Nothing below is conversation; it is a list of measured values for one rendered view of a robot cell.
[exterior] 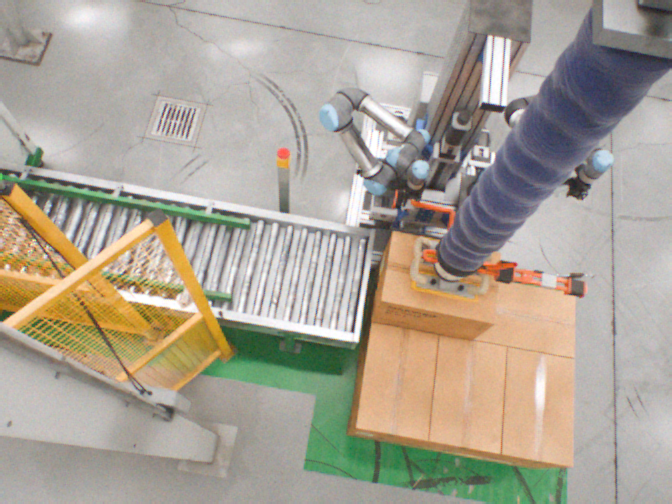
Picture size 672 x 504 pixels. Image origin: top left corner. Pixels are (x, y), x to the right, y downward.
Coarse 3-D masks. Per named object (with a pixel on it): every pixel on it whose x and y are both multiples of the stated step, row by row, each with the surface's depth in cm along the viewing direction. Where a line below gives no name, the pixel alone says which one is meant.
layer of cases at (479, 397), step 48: (528, 288) 345; (384, 336) 328; (432, 336) 330; (480, 336) 332; (528, 336) 334; (384, 384) 318; (432, 384) 320; (480, 384) 322; (528, 384) 324; (384, 432) 309; (432, 432) 311; (480, 432) 313; (528, 432) 314
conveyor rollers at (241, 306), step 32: (128, 256) 333; (160, 256) 335; (192, 256) 336; (224, 256) 338; (256, 256) 340; (288, 256) 342; (128, 288) 327; (320, 288) 336; (352, 288) 337; (288, 320) 326; (320, 320) 328; (352, 320) 329
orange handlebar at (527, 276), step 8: (432, 208) 287; (440, 208) 287; (448, 208) 287; (448, 224) 285; (424, 256) 277; (488, 264) 278; (496, 264) 279; (480, 272) 277; (488, 272) 277; (496, 272) 277; (520, 272) 278; (528, 272) 278; (520, 280) 277; (528, 280) 276; (560, 280) 278; (560, 288) 277
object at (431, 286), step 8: (424, 272) 287; (432, 280) 282; (416, 288) 283; (424, 288) 284; (432, 288) 284; (456, 288) 285; (464, 288) 285; (448, 296) 284; (456, 296) 284; (464, 296) 283; (472, 296) 284
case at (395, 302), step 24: (408, 240) 307; (384, 264) 315; (408, 264) 302; (384, 288) 296; (408, 288) 297; (384, 312) 311; (408, 312) 303; (432, 312) 295; (456, 312) 294; (480, 312) 295; (456, 336) 328
